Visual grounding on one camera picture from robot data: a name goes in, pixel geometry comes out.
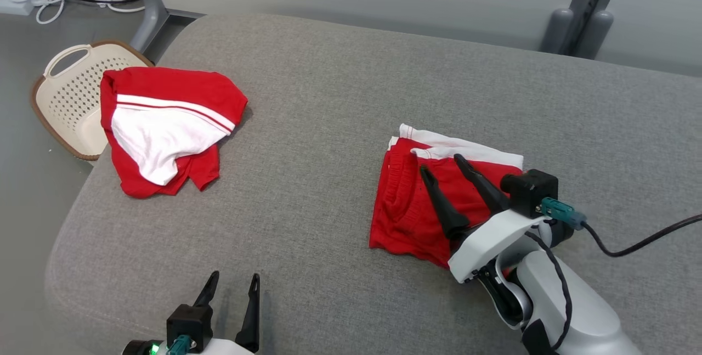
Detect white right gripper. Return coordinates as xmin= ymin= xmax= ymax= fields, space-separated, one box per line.
xmin=420 ymin=154 xmax=541 ymax=325

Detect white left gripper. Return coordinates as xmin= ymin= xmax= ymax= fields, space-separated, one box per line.
xmin=189 ymin=271 xmax=261 ymax=355

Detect red white shorts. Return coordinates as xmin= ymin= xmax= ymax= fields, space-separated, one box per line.
xmin=369 ymin=123 xmax=524 ymax=269

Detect red white t-shirt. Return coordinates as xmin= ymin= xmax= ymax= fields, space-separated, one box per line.
xmin=100 ymin=67 xmax=248 ymax=199

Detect cream plastic laundry basket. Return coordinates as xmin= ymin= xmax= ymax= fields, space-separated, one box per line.
xmin=31 ymin=40 xmax=155 ymax=161

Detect grey metal table leg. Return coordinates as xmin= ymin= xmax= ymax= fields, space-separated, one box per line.
xmin=125 ymin=0 xmax=205 ymax=53

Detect left teal plug camera cable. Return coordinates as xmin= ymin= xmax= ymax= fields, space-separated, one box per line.
xmin=166 ymin=335 xmax=194 ymax=355

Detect teal plug camera cable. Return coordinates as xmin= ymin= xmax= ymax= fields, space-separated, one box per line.
xmin=166 ymin=335 xmax=194 ymax=355
xmin=540 ymin=197 xmax=702 ymax=257

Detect right teal plug camera cable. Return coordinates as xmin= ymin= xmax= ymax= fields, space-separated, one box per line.
xmin=540 ymin=197 xmax=702 ymax=257

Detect right braided black cable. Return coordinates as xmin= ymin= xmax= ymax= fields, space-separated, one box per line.
xmin=524 ymin=232 xmax=574 ymax=351

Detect dark grey partition post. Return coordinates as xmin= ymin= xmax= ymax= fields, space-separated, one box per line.
xmin=540 ymin=0 xmax=631 ymax=60

